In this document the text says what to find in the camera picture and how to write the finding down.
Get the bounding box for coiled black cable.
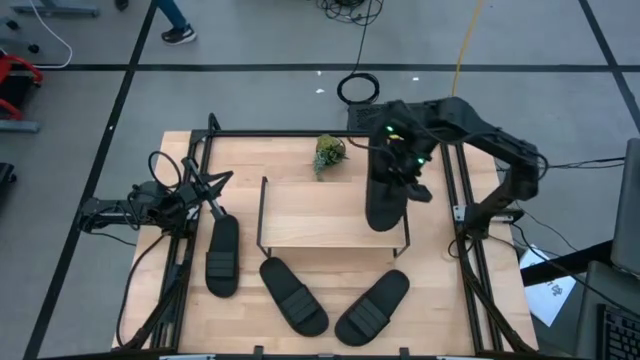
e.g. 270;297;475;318
335;71;381;107

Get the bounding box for wooden shelf with black frame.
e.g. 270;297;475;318
255;175;412;260

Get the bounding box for person's leg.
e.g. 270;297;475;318
157;0;190;30

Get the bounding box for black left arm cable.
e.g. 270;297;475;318
115;232;169;348

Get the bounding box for white paper sheet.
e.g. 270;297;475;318
518;244;578;328

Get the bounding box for grey desk foot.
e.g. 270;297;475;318
9;0;100;18

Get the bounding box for grey metal bar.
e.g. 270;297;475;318
0;119;41;134

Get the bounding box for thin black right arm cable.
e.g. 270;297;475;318
544;156;627;171

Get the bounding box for yellow cable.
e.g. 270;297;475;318
451;0;485;98

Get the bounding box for black desk bar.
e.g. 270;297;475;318
519;238;615;287

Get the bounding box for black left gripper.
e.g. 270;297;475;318
177;156;234;221

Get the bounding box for small potted succulent plant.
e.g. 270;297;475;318
312;133;349;177

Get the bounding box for grey laptop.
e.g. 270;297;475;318
574;137;640;360

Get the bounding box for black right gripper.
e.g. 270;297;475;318
372;99;436;204

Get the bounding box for black aluminium table frame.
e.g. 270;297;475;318
112;112;540;357

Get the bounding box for black rubber slide sandal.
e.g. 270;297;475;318
204;213;241;299
364;130;409;233
258;256;330;338
333;269;411;347

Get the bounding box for tangled black cable bundle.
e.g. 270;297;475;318
315;0;386;27

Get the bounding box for red cart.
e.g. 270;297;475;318
0;52;45;121

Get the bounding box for white cable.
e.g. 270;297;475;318
27;0;74;70

